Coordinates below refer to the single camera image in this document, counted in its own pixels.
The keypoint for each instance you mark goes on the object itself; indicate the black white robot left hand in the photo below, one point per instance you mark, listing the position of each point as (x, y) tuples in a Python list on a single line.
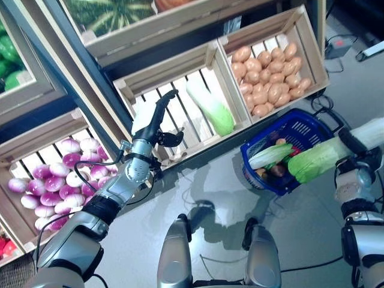
[(145, 123)]

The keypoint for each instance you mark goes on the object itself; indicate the silver robot left leg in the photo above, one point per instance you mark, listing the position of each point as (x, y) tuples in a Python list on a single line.
[(174, 255)]

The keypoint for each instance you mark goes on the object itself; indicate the brown potato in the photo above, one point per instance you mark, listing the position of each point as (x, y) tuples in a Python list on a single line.
[(253, 78), (241, 54), (238, 70), (261, 110), (259, 94), (304, 84), (276, 66), (290, 51), (264, 58), (252, 65), (296, 63), (277, 93), (292, 80), (277, 54)]

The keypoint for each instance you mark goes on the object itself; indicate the dark green striped pumpkin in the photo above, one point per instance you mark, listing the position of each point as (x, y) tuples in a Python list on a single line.
[(111, 15)]

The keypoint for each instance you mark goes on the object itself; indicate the silver robot leg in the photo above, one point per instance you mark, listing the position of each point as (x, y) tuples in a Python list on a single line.
[(264, 255), (174, 255)]

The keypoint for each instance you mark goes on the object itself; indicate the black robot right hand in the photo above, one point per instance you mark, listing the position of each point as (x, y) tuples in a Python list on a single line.
[(354, 168)]

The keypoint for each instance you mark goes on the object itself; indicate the napa cabbage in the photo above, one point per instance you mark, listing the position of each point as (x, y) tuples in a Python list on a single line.
[(270, 156), (315, 159), (210, 108)]

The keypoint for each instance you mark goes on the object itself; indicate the small orange pumpkin green stem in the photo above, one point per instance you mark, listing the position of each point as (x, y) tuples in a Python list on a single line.
[(171, 4)]

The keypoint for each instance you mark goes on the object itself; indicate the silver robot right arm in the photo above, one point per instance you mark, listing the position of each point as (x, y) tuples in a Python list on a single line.
[(360, 240)]

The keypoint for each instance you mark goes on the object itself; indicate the silver robot right leg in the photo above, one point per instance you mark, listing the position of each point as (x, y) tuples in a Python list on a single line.
[(264, 255)]

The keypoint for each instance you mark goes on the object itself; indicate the wooden display shelf frame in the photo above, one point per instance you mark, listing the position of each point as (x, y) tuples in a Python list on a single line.
[(81, 75)]

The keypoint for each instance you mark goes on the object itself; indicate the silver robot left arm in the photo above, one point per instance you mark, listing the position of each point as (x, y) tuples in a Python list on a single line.
[(135, 174)]

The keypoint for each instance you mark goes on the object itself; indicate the purple white onion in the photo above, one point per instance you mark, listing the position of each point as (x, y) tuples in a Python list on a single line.
[(37, 187), (71, 145), (89, 189), (99, 172), (105, 181), (72, 160), (90, 158), (89, 145), (59, 169), (30, 202), (102, 153), (50, 199), (18, 185), (75, 178), (42, 172), (54, 184), (70, 192)]

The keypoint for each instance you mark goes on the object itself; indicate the large wooden crate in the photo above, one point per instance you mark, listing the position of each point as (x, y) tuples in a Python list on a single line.
[(150, 39)]

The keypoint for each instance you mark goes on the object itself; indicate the blue plastic shopping basket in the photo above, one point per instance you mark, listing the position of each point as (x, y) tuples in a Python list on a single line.
[(300, 126)]

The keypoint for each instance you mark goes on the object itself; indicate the green bell pepper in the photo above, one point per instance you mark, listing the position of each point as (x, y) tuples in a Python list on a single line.
[(16, 80), (9, 48)]

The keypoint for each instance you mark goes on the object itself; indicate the white office desk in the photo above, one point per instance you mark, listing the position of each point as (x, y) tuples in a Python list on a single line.
[(372, 49)]

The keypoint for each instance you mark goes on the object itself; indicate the red bell pepper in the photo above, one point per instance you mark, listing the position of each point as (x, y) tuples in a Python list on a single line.
[(7, 247), (294, 151)]

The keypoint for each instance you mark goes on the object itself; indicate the grey box red button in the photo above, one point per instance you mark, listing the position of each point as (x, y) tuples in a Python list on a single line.
[(338, 48)]

